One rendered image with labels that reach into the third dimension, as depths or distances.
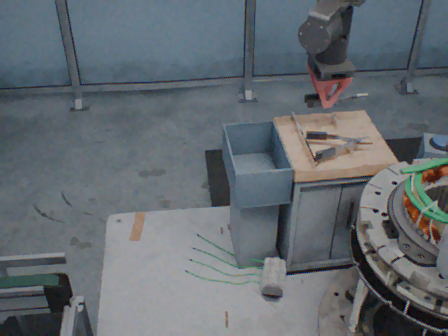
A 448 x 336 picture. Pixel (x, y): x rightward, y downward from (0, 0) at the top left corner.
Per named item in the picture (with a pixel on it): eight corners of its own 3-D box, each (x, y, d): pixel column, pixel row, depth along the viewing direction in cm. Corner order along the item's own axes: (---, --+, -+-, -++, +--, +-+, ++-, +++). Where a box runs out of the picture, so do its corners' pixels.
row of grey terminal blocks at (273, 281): (282, 303, 110) (284, 290, 107) (259, 300, 111) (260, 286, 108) (286, 267, 118) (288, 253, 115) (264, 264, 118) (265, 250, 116)
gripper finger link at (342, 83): (312, 115, 102) (318, 71, 97) (302, 96, 108) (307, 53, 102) (347, 112, 103) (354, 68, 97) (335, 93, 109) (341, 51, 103)
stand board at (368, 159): (294, 183, 100) (295, 172, 98) (272, 126, 114) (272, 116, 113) (397, 173, 102) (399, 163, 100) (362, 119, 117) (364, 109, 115)
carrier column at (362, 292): (349, 336, 101) (367, 261, 88) (345, 325, 103) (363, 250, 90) (362, 335, 102) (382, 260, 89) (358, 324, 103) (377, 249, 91)
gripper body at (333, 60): (320, 81, 96) (325, 43, 92) (305, 55, 104) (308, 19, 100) (355, 78, 97) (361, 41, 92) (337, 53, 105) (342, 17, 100)
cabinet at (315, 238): (285, 276, 116) (295, 182, 100) (267, 217, 130) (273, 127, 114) (371, 266, 118) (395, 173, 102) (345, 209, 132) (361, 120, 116)
